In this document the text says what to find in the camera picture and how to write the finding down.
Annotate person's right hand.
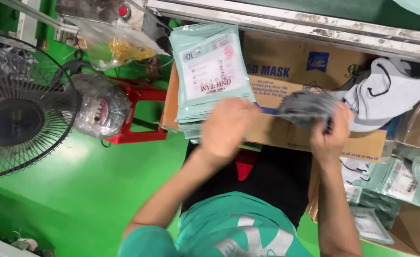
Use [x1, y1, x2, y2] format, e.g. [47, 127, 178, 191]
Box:
[309, 102, 355, 162]

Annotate person's left hand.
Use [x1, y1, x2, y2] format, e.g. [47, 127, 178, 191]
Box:
[200, 97, 261, 162]

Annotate bundle of grey face masks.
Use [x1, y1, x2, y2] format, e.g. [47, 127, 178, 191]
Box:
[276, 91, 341, 133]

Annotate pile of white face masks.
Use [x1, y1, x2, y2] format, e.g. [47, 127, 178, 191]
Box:
[335, 57, 420, 133]

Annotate stack of teal mask packets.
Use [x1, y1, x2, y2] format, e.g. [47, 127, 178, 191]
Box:
[169, 23, 258, 140]

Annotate red plastic stool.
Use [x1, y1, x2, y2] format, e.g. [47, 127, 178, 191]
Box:
[104, 76, 168, 145]
[235, 149, 261, 182]

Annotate brown cardboard box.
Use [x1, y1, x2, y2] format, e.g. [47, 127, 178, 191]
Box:
[160, 30, 388, 163]

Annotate black trousers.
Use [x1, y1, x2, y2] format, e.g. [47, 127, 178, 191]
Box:
[180, 140, 314, 229]

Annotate open carton of mask packets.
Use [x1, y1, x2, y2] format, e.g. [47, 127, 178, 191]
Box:
[306, 143, 420, 257]

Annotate teal shirt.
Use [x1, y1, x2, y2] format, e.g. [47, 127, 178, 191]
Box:
[118, 191, 315, 257]

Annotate clear bag of rubber bands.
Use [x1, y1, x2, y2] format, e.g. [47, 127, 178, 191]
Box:
[71, 17, 168, 72]

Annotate plastic-wrapped fan motor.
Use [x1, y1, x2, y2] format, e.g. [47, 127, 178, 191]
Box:
[69, 73, 133, 140]

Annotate grey machine housing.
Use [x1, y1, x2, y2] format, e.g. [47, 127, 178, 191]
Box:
[53, 0, 147, 33]

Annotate black electric fan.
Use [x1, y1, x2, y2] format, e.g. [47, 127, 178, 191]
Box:
[0, 30, 84, 181]

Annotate metal conveyor frame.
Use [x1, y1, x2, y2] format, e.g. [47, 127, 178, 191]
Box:
[146, 0, 420, 67]

